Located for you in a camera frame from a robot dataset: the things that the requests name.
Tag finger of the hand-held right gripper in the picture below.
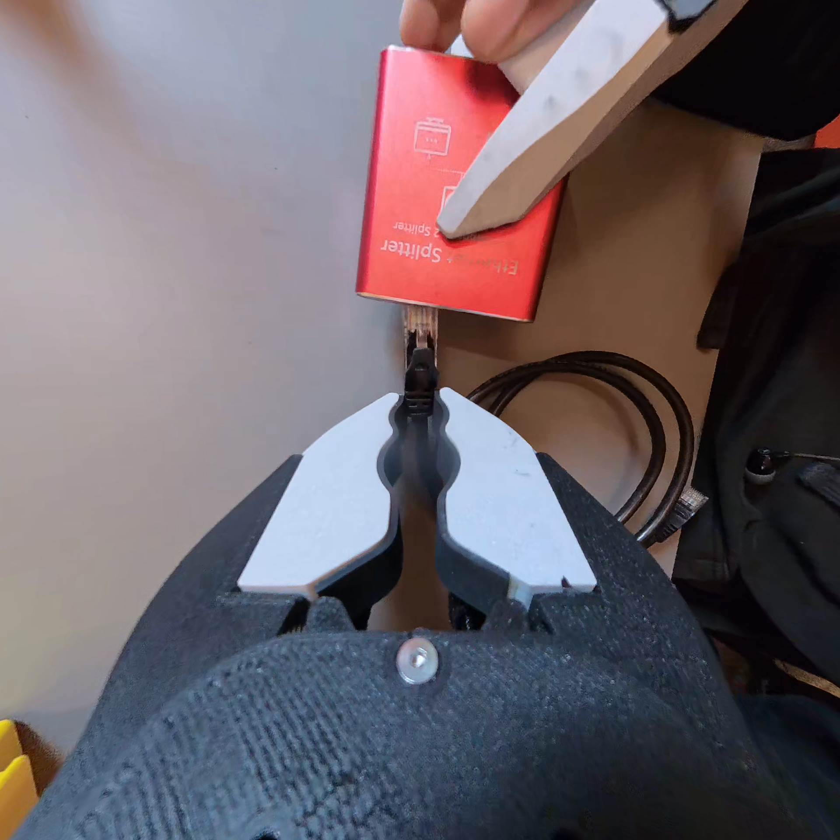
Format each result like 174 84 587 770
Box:
436 0 680 240

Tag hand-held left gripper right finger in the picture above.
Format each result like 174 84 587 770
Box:
436 387 598 631

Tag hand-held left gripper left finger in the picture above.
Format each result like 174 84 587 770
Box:
236 392 403 631

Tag black ethernet cable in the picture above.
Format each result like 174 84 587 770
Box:
394 307 710 631

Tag red ethernet splitter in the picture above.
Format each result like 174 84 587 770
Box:
356 45 568 324

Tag yellow plastic bin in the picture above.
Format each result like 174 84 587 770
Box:
0 718 42 824

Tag person's right hand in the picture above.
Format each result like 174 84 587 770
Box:
399 0 595 67

